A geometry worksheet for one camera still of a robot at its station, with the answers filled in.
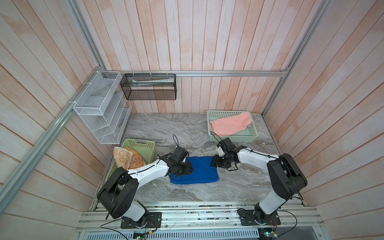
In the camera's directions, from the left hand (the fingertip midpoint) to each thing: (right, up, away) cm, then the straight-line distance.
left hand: (189, 173), depth 86 cm
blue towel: (+8, 0, +2) cm, 8 cm away
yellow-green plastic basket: (-28, +13, +10) cm, 33 cm away
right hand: (+16, +3, +7) cm, 17 cm away
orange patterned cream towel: (-37, +8, +2) cm, 38 cm away
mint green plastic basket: (+44, +22, +23) cm, 55 cm away
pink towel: (+32, +28, +28) cm, 51 cm away
